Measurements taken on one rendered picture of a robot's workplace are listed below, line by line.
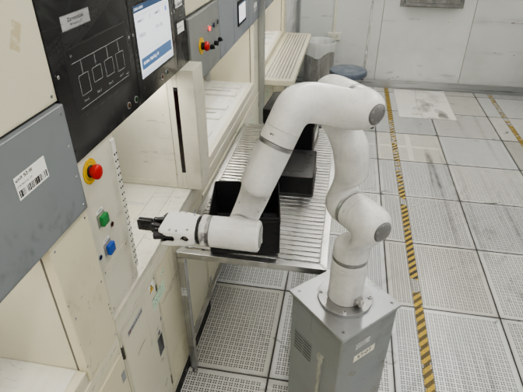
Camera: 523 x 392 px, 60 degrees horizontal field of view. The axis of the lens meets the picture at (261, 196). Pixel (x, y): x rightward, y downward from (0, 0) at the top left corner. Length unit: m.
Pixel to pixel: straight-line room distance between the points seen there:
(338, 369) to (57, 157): 1.12
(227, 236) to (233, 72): 2.26
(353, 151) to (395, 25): 4.68
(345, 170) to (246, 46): 2.08
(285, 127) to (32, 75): 0.54
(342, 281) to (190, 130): 0.86
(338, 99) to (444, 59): 4.97
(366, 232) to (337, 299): 0.34
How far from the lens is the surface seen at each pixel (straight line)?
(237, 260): 1.79
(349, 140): 1.24
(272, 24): 4.73
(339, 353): 1.60
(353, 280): 1.53
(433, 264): 3.11
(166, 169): 2.01
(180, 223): 1.20
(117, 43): 1.35
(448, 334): 2.71
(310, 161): 2.26
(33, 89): 1.04
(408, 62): 5.99
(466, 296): 2.96
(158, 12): 1.62
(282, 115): 1.07
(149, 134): 1.96
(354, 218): 1.36
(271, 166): 1.09
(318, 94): 1.09
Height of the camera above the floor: 1.92
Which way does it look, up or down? 33 degrees down
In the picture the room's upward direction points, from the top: straight up
